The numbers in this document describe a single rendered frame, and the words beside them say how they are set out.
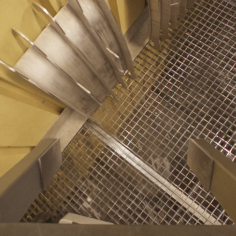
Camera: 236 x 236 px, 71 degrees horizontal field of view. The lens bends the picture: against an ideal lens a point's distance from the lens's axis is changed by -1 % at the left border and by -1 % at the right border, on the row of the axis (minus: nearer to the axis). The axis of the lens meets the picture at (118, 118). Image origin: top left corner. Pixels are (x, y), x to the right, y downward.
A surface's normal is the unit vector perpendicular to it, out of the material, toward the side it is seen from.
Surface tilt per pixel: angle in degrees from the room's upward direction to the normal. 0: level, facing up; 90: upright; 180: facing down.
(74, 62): 70
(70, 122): 0
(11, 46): 90
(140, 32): 0
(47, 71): 65
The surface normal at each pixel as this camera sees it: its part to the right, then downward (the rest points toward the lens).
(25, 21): 0.78, 0.59
